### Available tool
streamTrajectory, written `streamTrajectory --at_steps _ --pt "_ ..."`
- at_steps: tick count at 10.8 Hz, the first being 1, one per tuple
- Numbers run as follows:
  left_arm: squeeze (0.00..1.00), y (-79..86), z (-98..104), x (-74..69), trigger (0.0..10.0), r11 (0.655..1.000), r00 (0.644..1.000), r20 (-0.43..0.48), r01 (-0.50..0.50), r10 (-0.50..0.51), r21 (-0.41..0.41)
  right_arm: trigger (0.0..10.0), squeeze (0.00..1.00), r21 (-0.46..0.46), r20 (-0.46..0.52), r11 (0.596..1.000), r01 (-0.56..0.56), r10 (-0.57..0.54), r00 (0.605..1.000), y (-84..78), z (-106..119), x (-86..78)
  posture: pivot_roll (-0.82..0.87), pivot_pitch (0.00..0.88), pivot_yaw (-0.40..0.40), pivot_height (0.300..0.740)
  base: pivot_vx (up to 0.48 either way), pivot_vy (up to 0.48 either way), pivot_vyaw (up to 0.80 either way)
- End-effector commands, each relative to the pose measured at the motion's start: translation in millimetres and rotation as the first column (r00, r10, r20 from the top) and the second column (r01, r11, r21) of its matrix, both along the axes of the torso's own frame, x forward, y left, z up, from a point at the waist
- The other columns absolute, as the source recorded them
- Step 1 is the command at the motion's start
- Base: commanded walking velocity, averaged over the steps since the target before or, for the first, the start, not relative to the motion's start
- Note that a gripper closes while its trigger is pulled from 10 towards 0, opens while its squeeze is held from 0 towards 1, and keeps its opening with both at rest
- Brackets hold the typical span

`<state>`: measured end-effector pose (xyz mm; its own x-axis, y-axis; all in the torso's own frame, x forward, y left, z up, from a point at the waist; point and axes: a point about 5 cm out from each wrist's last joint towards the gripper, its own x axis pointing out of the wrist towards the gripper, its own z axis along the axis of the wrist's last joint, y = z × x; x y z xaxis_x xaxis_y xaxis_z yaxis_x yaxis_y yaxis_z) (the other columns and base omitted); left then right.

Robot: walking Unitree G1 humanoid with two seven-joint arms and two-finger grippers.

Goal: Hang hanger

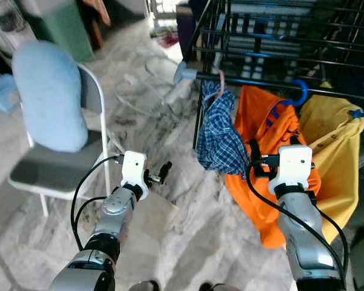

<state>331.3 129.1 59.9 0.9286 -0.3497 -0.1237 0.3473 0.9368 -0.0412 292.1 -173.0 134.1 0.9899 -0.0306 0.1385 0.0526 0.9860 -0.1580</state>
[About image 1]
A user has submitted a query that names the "orange shirt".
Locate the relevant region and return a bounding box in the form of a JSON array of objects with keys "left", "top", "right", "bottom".
[{"left": 224, "top": 85, "right": 322, "bottom": 249}]

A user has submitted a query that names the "pink plastic hanger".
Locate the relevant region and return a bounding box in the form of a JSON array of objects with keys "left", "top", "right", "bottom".
[{"left": 216, "top": 69, "right": 227, "bottom": 98}]

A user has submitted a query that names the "blue plaid shirt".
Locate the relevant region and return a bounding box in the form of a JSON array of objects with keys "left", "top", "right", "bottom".
[{"left": 196, "top": 81, "right": 251, "bottom": 178}]

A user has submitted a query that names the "flat cardboard piece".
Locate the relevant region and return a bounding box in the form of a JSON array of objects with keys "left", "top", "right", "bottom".
[{"left": 118, "top": 191, "right": 178, "bottom": 243}]

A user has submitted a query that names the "yellow shirt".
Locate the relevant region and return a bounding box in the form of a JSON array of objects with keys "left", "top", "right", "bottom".
[{"left": 297, "top": 82, "right": 364, "bottom": 244}]

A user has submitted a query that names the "black metal drying rack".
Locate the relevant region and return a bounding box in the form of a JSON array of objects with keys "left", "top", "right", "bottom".
[{"left": 173, "top": 0, "right": 364, "bottom": 152}]

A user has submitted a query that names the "white grey folding chair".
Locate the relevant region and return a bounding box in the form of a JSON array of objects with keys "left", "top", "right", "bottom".
[{"left": 8, "top": 61, "right": 125, "bottom": 218}]

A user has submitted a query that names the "robot left leg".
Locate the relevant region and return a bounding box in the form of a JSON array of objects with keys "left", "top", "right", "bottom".
[{"left": 129, "top": 280, "right": 161, "bottom": 291}]

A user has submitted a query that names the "robot leg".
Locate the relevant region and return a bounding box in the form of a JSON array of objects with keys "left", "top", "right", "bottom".
[
  {"left": 200, "top": 282, "right": 243, "bottom": 291},
  {"left": 129, "top": 280, "right": 161, "bottom": 291}
]

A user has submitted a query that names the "robot right leg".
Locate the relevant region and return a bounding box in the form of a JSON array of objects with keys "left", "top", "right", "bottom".
[{"left": 200, "top": 282, "right": 243, "bottom": 291}]

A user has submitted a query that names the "light blue pillow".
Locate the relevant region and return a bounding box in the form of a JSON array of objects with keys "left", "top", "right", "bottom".
[{"left": 12, "top": 41, "right": 89, "bottom": 152}]

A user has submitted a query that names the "dark purple bin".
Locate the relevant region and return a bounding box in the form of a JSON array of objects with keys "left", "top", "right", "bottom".
[{"left": 176, "top": 6, "right": 198, "bottom": 55}]

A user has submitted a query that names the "brown wooden furniture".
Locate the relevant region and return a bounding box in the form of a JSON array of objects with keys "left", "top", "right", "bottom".
[{"left": 79, "top": 0, "right": 111, "bottom": 50}]

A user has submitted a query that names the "green bin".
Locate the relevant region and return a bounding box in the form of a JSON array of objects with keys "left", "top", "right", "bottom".
[{"left": 18, "top": 0, "right": 96, "bottom": 62}]

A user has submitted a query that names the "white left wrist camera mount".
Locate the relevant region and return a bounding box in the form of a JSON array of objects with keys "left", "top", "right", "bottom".
[{"left": 121, "top": 152, "right": 150, "bottom": 201}]

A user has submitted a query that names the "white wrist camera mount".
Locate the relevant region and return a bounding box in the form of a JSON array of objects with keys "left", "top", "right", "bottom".
[
  {"left": 269, "top": 145, "right": 314, "bottom": 195},
  {"left": 121, "top": 152, "right": 150, "bottom": 201}
]

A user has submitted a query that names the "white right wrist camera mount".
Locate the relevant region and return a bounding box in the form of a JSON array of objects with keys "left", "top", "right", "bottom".
[{"left": 269, "top": 145, "right": 314, "bottom": 195}]

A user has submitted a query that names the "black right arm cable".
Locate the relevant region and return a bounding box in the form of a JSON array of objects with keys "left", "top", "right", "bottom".
[{"left": 246, "top": 159, "right": 351, "bottom": 289}]

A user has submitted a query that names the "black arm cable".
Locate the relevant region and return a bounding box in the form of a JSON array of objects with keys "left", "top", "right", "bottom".
[
  {"left": 246, "top": 159, "right": 351, "bottom": 289},
  {"left": 70, "top": 155, "right": 123, "bottom": 250}
]

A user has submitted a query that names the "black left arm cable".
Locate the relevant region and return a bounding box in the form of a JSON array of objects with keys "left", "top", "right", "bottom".
[{"left": 70, "top": 155, "right": 123, "bottom": 250}]

